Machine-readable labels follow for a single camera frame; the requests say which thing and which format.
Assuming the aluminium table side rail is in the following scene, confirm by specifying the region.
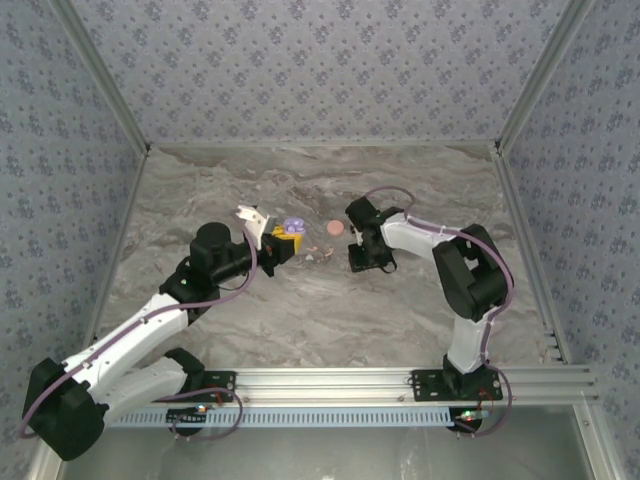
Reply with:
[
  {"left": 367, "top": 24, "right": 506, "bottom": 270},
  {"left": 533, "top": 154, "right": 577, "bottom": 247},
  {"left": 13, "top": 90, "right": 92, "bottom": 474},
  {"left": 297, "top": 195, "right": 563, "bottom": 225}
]
[
  {"left": 492, "top": 144, "right": 572, "bottom": 365},
  {"left": 79, "top": 147, "right": 152, "bottom": 369}
]

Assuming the aluminium frame post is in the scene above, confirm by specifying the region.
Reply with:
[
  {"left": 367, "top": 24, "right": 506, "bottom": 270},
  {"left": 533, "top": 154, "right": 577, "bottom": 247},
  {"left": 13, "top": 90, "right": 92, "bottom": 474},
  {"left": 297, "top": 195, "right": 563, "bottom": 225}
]
[
  {"left": 493, "top": 0, "right": 597, "bottom": 152},
  {"left": 49, "top": 0, "right": 152, "bottom": 152}
]

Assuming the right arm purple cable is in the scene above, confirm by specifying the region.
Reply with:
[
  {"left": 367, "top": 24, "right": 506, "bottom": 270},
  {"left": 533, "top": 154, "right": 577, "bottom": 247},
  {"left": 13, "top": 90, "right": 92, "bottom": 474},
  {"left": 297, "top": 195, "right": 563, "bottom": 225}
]
[{"left": 366, "top": 185, "right": 516, "bottom": 440}]

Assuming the light blue slotted cable duct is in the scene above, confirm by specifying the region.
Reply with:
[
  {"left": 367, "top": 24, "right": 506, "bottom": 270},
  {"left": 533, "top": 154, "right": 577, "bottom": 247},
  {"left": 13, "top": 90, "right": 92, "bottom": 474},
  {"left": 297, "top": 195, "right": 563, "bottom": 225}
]
[{"left": 102, "top": 405, "right": 459, "bottom": 429}]

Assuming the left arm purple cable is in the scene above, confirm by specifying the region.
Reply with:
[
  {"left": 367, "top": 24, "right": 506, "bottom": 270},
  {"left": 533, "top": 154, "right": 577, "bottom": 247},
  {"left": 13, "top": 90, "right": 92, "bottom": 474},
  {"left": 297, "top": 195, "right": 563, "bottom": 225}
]
[{"left": 18, "top": 217, "right": 245, "bottom": 442}]

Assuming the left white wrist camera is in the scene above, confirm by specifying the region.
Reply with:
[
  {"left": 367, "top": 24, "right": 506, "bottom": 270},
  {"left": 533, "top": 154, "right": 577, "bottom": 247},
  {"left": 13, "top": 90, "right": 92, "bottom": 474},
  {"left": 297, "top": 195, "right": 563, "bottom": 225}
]
[{"left": 234, "top": 203, "right": 272, "bottom": 251}]

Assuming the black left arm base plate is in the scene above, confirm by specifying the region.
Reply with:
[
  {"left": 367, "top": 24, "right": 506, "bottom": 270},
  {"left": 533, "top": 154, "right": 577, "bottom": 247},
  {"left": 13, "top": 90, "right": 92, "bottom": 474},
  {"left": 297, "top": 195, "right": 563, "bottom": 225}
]
[{"left": 164, "top": 370, "right": 237, "bottom": 404}]

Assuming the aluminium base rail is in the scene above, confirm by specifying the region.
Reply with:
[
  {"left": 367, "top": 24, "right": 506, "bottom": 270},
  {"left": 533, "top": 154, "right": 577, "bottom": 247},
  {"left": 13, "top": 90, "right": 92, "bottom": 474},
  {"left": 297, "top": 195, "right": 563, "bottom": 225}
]
[{"left": 99, "top": 367, "right": 600, "bottom": 406}]

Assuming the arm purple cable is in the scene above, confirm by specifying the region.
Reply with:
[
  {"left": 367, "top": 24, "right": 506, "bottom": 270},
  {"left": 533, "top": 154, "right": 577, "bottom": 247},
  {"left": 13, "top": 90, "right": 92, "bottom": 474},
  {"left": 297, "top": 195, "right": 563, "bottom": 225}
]
[
  {"left": 366, "top": 185, "right": 516, "bottom": 440},
  {"left": 18, "top": 217, "right": 245, "bottom": 442}
]

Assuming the black controller board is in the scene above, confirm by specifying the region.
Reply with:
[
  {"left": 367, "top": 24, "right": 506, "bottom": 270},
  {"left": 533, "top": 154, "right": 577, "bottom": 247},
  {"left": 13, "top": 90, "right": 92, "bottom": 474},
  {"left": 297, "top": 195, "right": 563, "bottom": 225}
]
[
  {"left": 166, "top": 407, "right": 208, "bottom": 427},
  {"left": 452, "top": 407, "right": 487, "bottom": 432}
]

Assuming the grey metal panel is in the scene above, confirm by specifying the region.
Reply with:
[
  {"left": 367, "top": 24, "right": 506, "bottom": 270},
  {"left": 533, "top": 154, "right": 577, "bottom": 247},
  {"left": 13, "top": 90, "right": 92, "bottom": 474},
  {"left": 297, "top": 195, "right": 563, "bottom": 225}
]
[{"left": 64, "top": 427, "right": 594, "bottom": 480}]

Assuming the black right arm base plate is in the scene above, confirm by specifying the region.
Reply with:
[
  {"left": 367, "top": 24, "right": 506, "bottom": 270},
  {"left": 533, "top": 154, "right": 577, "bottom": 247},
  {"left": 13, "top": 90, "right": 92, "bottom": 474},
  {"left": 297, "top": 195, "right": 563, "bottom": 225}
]
[{"left": 410, "top": 369, "right": 504, "bottom": 404}]

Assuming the aluminium lower frame bar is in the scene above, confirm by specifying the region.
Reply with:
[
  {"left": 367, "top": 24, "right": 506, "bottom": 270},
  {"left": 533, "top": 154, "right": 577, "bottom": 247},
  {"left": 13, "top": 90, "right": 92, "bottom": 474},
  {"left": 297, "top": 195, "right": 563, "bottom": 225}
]
[
  {"left": 572, "top": 404, "right": 622, "bottom": 480},
  {"left": 27, "top": 444, "right": 77, "bottom": 480}
]

